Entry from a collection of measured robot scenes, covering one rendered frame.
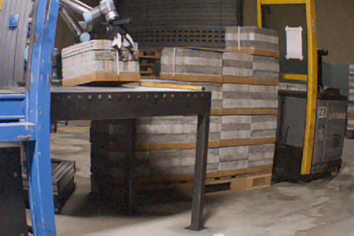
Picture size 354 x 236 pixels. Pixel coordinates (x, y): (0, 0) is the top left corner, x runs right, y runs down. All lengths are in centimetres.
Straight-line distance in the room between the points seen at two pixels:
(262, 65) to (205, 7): 744
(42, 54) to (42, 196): 51
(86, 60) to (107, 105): 61
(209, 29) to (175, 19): 89
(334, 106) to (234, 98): 115
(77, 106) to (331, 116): 298
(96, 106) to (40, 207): 67
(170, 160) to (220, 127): 45
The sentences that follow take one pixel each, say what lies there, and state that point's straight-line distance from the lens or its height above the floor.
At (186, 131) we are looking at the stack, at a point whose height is 50.
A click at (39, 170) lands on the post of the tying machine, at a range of 188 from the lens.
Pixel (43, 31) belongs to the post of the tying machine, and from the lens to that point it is 186.
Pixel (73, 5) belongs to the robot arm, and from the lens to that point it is 328.
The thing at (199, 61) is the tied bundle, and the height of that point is 97.
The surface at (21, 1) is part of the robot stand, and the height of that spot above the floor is 138.
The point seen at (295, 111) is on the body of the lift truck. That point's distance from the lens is 485.
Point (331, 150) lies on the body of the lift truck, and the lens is 489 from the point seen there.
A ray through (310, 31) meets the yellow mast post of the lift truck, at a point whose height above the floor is 132.
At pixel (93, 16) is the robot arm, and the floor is 120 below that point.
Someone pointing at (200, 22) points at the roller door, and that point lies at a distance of 1171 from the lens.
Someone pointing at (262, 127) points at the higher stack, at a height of 51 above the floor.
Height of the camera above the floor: 89
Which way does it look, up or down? 3 degrees down
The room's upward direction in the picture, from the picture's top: 3 degrees clockwise
